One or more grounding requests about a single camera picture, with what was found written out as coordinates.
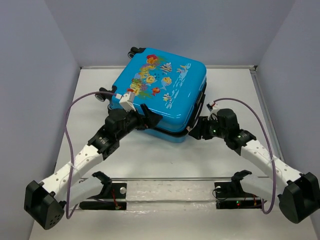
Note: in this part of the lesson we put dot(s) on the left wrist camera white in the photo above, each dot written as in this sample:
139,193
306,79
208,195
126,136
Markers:
127,101

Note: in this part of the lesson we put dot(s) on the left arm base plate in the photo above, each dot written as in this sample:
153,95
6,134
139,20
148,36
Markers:
114,200

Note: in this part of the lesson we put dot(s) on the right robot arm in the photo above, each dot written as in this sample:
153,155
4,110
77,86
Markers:
297,194

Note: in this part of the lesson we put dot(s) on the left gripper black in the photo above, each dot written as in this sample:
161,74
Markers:
151,119

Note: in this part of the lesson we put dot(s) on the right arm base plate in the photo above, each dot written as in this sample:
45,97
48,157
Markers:
230,196

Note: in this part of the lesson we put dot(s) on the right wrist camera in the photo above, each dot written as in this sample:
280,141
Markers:
213,108

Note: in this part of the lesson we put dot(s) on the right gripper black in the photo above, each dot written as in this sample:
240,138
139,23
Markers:
201,127

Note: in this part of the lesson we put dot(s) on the blue kids suitcase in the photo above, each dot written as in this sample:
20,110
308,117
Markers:
170,85

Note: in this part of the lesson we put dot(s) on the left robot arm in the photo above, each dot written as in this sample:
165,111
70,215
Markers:
46,201

